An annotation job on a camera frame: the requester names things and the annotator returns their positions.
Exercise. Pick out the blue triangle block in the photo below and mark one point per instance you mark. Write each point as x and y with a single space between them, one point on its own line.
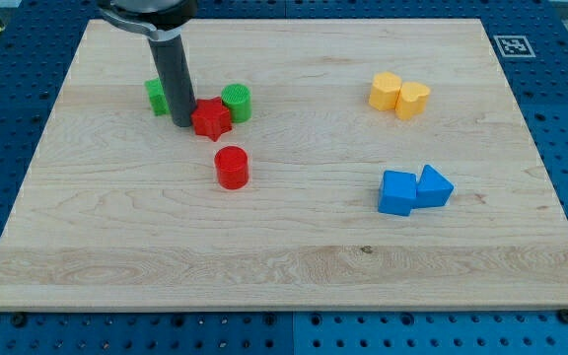
433 189

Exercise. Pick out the blue cube block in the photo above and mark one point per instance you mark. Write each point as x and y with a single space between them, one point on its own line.
397 193

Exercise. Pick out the red cylinder block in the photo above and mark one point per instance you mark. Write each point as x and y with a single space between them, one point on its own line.
232 167

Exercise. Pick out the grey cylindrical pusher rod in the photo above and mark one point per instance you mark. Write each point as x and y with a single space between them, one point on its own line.
172 68

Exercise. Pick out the yellow pentagon block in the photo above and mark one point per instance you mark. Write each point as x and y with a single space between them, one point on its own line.
384 91

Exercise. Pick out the yellow heart block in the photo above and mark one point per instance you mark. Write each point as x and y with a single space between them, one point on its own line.
412 100

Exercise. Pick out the wooden board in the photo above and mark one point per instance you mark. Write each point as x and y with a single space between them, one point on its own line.
121 210

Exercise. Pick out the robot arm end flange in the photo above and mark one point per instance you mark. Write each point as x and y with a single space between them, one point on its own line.
158 20

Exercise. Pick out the white fiducial marker tag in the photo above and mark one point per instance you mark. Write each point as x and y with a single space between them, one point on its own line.
514 46

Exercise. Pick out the red star block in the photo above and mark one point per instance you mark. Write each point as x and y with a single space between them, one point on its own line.
211 118

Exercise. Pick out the green cube block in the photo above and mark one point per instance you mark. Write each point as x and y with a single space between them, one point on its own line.
157 98

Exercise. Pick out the green cylinder block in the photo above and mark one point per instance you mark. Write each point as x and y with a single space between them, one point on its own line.
237 99

